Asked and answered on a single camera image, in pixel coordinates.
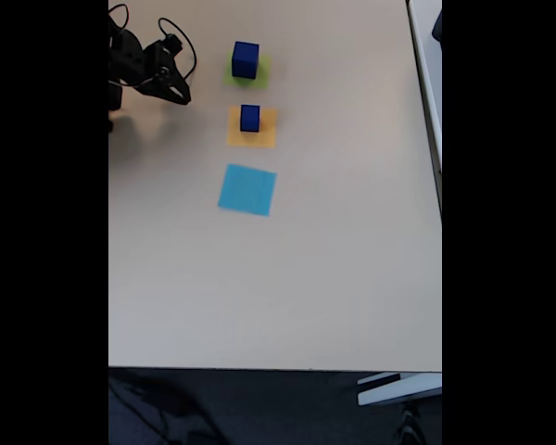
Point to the small blue cube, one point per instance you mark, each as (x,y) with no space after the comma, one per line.
(250,118)

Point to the green paper square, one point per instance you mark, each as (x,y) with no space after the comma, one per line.
(260,82)

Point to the orange paper square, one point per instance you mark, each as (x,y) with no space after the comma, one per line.
(250,140)

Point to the light blue paper square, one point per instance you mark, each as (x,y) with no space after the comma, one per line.
(247,190)

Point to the large blue cube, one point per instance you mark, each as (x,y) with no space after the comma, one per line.
(245,60)

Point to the white side table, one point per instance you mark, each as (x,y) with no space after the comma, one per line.
(426,69)

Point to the dark blue object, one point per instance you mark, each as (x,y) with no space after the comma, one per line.
(438,28)

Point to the white table leg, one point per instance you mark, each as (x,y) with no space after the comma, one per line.
(398,391)

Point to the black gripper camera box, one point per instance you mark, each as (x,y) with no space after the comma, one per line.
(173,43)

